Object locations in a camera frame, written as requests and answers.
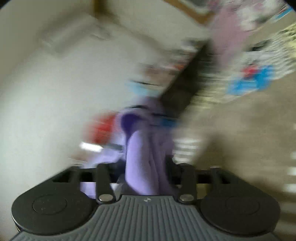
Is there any purple sweatshirt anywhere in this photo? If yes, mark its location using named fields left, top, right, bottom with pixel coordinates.
left=82, top=97, right=176, bottom=195

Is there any white air conditioner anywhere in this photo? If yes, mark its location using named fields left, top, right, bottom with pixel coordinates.
left=39, top=13, right=111, bottom=55

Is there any dark low table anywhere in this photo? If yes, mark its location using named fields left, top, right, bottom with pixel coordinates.
left=159, top=41, right=217, bottom=119

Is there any pink floral quilt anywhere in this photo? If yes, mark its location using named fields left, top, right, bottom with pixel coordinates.
left=210, top=4, right=256, bottom=67

